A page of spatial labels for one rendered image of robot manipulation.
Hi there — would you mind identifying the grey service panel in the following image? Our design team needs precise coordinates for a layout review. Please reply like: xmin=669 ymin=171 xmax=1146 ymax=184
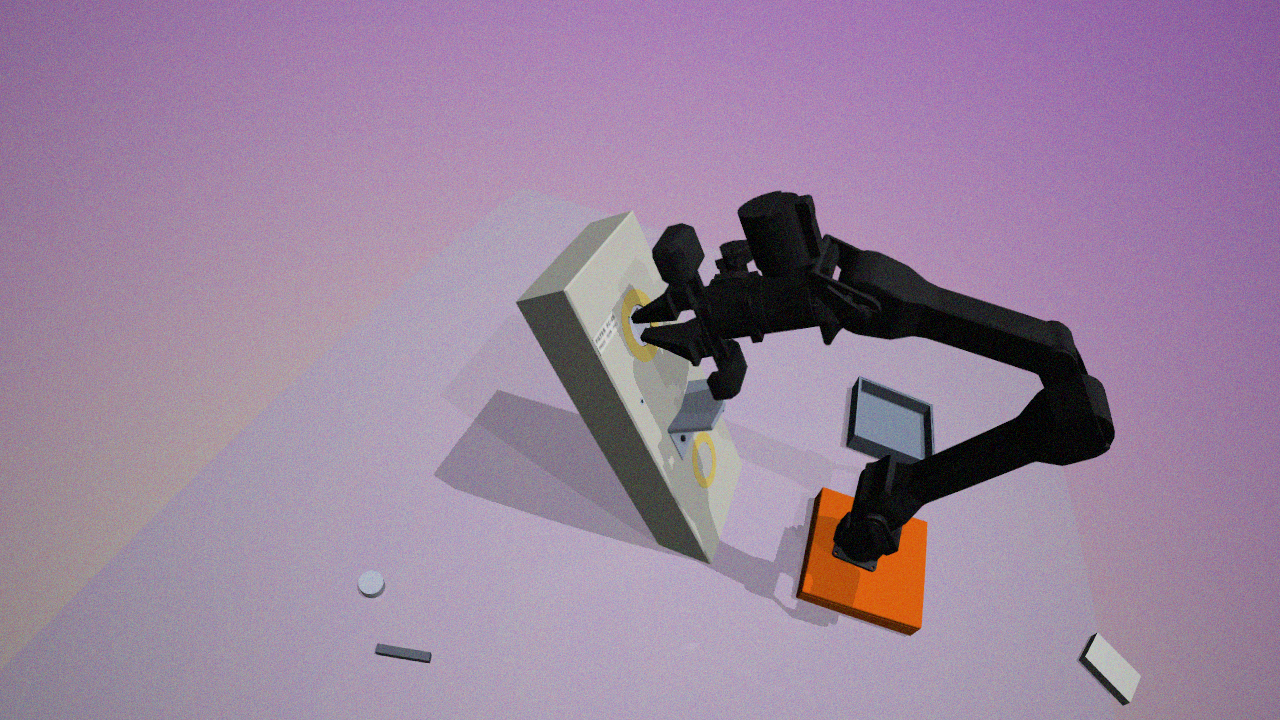
xmin=515 ymin=210 xmax=742 ymax=564

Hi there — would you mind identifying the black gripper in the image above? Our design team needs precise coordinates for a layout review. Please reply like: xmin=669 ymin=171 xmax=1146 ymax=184
xmin=631 ymin=223 xmax=773 ymax=401

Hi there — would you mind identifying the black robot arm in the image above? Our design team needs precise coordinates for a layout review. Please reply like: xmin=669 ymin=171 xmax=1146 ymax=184
xmin=713 ymin=190 xmax=1115 ymax=571

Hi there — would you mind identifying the grey cylinder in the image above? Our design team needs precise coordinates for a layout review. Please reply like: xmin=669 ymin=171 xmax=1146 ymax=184
xmin=358 ymin=570 xmax=387 ymax=598

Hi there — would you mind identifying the white cylinder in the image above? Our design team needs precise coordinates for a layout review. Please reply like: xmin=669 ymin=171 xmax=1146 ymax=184
xmin=628 ymin=305 xmax=650 ymax=346

